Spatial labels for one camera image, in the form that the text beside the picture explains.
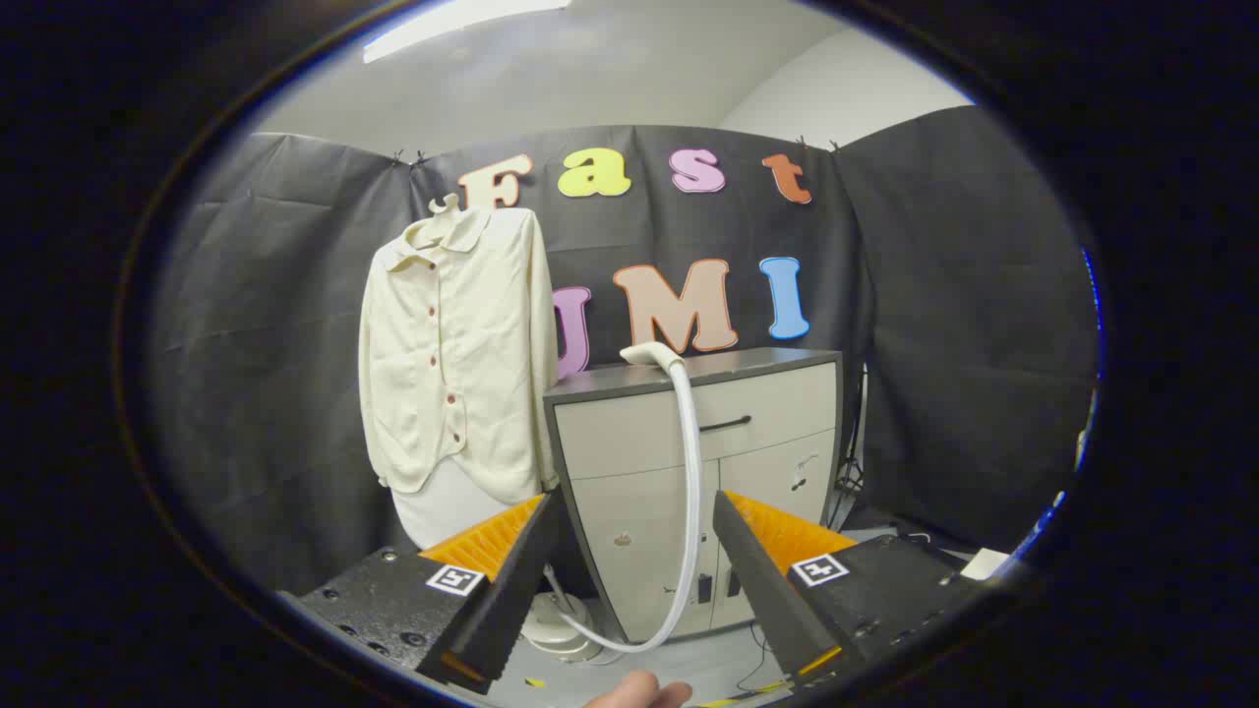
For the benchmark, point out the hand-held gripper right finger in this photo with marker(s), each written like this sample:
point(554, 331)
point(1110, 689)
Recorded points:
point(772, 590)

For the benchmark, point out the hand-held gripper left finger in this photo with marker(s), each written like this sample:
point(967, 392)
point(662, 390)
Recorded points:
point(511, 590)

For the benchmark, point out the white garment steamer base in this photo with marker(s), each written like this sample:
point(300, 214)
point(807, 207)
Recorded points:
point(556, 629)

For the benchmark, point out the cream button-up shirt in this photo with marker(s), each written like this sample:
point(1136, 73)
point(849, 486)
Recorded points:
point(472, 344)

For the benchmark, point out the cream plastic clothes hanger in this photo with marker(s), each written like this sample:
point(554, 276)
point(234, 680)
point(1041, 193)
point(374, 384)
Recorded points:
point(448, 205)

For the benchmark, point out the grey and beige cabinet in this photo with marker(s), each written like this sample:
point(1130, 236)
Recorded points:
point(610, 433)

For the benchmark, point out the small white box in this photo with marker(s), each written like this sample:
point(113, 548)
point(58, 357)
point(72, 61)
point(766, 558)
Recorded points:
point(984, 563)

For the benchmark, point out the black backdrop cloth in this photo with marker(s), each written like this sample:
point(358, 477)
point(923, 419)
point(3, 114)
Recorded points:
point(275, 295)

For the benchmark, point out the ceiling light strip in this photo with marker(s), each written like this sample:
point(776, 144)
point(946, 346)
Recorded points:
point(443, 25)

